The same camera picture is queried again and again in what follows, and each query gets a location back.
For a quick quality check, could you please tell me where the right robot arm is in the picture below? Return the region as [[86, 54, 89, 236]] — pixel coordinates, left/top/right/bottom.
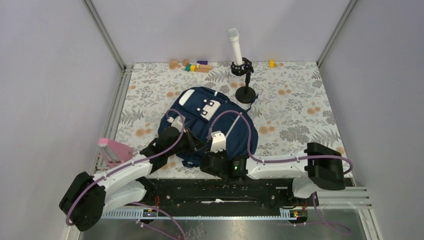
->
[[199, 142, 346, 206]]

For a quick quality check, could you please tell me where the purple toy block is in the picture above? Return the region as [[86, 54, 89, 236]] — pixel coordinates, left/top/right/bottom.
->
[[196, 60, 208, 65]]

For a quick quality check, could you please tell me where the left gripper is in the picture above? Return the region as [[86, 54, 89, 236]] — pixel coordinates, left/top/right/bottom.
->
[[166, 128, 207, 158]]

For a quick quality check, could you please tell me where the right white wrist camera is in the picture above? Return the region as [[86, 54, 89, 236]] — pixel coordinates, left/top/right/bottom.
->
[[209, 131, 227, 153]]

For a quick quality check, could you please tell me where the long tan wooden block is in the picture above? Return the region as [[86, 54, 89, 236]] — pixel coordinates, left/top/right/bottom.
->
[[194, 64, 213, 73]]

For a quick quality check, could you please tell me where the white microphone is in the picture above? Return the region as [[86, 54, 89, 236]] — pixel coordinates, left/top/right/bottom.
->
[[228, 28, 244, 66]]

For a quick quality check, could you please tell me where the teal toy block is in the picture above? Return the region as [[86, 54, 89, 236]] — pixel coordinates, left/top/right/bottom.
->
[[184, 64, 193, 72]]

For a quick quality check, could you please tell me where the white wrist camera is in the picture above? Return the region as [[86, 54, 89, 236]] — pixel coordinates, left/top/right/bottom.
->
[[167, 116, 185, 133], [209, 131, 227, 153]]

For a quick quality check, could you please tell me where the navy blue student backpack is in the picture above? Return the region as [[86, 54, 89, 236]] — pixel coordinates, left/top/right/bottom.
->
[[157, 86, 259, 168]]

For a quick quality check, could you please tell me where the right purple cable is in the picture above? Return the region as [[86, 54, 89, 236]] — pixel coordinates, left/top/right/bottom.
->
[[206, 109, 355, 236]]

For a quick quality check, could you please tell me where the round wooden block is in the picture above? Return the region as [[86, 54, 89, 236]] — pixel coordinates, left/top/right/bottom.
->
[[181, 58, 190, 67]]

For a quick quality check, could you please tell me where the black microphone stand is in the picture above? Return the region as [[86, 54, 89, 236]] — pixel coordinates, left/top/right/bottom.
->
[[230, 57, 257, 104]]

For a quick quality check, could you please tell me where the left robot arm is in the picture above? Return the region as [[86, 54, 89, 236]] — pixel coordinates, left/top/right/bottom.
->
[[59, 126, 207, 232]]

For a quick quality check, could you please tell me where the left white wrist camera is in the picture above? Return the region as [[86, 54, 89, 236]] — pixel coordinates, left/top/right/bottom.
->
[[167, 116, 185, 133]]

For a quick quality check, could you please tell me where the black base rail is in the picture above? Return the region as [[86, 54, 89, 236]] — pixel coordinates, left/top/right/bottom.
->
[[139, 178, 319, 217]]

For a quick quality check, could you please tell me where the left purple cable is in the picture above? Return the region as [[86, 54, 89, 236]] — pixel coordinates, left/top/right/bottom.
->
[[65, 108, 188, 240]]

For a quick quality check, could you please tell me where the pink box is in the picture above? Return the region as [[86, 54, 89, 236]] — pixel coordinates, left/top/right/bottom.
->
[[98, 138, 134, 169]]

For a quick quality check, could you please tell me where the yellow toy block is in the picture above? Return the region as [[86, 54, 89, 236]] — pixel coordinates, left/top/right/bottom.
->
[[268, 59, 275, 68]]

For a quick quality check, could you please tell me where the purple cable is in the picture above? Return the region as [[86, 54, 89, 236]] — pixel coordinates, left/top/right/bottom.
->
[[206, 109, 355, 236], [65, 108, 188, 240]]

